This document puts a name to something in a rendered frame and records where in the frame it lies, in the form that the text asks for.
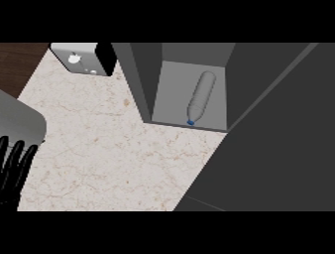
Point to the dark grey cabinet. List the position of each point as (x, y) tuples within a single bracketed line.
[(185, 92)]

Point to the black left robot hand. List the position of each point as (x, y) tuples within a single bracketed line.
[(3, 175)]

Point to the dark grey cabinet door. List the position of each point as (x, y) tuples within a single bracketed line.
[(282, 142)]

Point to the clear water bottle blue cap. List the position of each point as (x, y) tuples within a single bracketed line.
[(201, 97)]

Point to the silver and black appliance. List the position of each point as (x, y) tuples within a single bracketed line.
[(84, 58)]

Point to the pale grey rounded appliance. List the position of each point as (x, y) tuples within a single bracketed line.
[(6, 115)]

